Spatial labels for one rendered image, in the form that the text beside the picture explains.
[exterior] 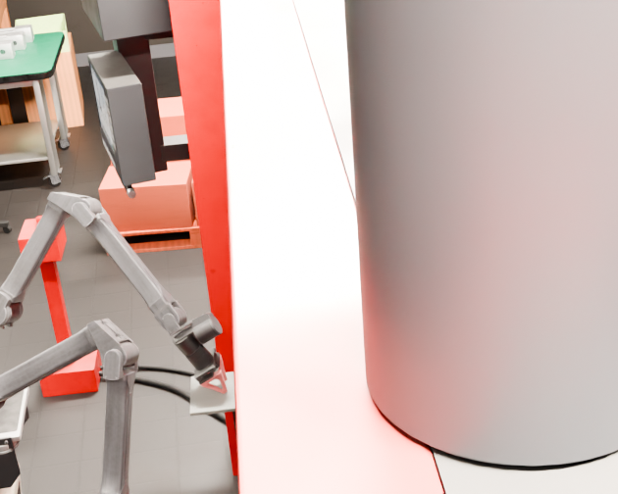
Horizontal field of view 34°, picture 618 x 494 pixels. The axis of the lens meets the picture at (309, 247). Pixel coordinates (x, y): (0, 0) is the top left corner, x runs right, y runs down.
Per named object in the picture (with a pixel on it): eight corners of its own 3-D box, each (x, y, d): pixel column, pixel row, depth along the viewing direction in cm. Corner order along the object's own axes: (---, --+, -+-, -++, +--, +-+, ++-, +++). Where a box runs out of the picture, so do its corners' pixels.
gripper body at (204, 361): (218, 350, 283) (202, 332, 280) (218, 371, 274) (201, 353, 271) (198, 362, 285) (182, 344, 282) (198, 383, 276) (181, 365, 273)
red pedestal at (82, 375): (49, 372, 482) (13, 214, 444) (102, 367, 483) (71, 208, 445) (43, 397, 464) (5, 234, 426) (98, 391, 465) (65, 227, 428)
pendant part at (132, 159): (102, 145, 396) (86, 54, 379) (133, 139, 399) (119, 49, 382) (122, 187, 357) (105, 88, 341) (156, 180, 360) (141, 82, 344)
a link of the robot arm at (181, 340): (171, 332, 277) (170, 344, 272) (191, 320, 276) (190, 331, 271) (186, 350, 280) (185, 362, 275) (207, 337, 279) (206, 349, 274)
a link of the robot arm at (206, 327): (170, 314, 281) (159, 318, 272) (204, 292, 278) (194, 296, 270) (191, 351, 280) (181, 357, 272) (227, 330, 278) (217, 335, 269)
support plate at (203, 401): (191, 378, 293) (190, 375, 293) (283, 369, 294) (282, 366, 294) (189, 416, 277) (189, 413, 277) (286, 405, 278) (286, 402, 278)
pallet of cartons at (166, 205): (113, 205, 650) (95, 104, 619) (287, 184, 658) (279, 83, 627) (106, 263, 579) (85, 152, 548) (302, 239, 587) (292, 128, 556)
